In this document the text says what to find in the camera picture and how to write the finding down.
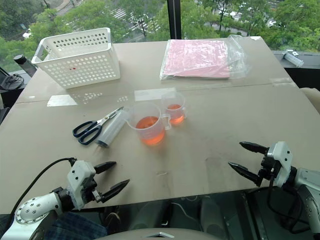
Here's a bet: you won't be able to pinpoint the pink sheets in plastic bag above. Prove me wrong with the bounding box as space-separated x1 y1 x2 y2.
159 34 251 82

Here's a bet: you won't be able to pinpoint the small clear measuring cup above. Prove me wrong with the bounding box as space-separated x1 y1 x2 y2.
160 92 187 127

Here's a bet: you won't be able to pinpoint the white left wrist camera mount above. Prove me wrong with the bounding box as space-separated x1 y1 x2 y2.
65 160 97 210

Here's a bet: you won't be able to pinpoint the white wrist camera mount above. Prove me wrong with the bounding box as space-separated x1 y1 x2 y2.
65 160 97 210
266 141 294 188

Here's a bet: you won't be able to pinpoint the clear plastic syringe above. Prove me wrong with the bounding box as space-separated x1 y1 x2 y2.
94 108 130 149

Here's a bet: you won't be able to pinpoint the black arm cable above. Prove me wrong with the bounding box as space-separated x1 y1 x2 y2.
6 157 77 221
265 169 312 226

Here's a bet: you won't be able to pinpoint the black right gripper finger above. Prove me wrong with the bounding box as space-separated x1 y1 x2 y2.
238 141 270 156
227 161 261 186

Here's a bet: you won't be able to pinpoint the large clear measuring cup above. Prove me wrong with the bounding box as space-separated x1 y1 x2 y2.
123 102 172 147

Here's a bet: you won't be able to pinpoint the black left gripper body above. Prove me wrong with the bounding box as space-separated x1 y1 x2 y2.
82 172 106 204

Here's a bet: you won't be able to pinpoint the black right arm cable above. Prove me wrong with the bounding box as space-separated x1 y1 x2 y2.
265 169 312 226

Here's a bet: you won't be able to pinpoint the clear syringe with white tip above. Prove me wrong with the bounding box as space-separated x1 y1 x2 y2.
282 49 306 68

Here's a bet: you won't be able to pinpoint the white perforated plastic basket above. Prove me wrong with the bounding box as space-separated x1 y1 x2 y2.
30 27 122 90

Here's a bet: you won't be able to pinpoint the black window frame post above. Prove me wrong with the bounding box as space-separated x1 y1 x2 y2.
166 0 182 41

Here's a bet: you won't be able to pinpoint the blue handled scissors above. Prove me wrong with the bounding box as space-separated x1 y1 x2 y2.
72 106 125 146

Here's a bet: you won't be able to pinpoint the blue plaid trouser leg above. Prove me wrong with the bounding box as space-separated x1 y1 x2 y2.
44 211 109 240

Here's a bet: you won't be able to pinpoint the black bag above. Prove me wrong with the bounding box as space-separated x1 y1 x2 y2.
0 66 25 91

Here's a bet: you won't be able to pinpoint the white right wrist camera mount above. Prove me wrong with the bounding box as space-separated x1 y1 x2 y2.
266 141 294 188

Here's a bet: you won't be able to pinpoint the black bottle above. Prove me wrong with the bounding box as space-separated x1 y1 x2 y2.
13 54 39 77

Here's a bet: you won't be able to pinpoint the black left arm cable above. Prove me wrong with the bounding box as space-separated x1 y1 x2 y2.
6 157 77 221

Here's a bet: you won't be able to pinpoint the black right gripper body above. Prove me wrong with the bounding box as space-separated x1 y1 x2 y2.
255 146 280 187

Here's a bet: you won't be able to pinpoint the grey rounded robot torso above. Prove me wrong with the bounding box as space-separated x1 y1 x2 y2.
94 226 211 240

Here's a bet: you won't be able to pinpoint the dark shoe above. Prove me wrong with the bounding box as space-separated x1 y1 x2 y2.
104 212 121 229

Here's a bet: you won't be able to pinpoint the beige chair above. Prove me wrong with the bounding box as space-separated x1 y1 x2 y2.
299 87 320 114

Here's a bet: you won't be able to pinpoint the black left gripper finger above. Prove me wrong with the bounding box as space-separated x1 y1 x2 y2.
93 161 117 175
100 178 131 204

